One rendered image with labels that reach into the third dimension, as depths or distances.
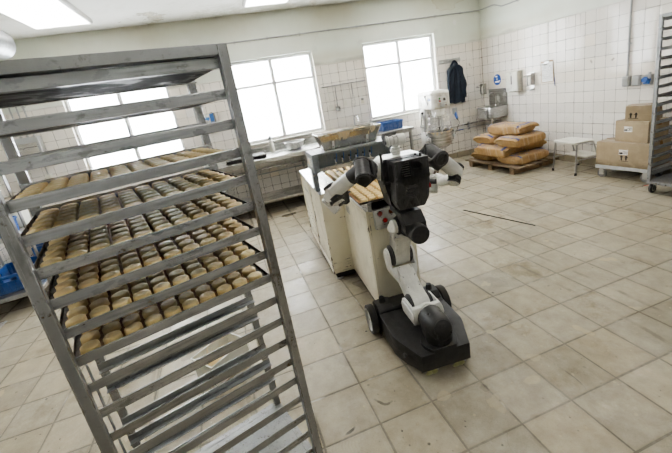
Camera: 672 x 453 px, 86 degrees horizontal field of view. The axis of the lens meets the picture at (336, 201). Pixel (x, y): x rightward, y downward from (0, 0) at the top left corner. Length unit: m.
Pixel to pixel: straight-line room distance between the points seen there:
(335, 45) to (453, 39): 2.29
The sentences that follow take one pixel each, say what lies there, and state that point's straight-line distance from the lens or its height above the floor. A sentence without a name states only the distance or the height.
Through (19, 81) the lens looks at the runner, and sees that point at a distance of 1.15.
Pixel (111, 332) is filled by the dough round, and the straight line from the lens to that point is 1.34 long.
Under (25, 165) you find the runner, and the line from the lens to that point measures 1.15.
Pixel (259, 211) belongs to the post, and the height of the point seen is 1.30.
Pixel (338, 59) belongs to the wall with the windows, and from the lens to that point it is 6.57.
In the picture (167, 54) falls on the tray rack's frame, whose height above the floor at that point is 1.80.
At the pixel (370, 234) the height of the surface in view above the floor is 0.67.
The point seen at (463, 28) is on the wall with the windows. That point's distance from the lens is 7.77.
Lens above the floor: 1.63
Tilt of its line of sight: 16 degrees down
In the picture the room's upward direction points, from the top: 10 degrees counter-clockwise
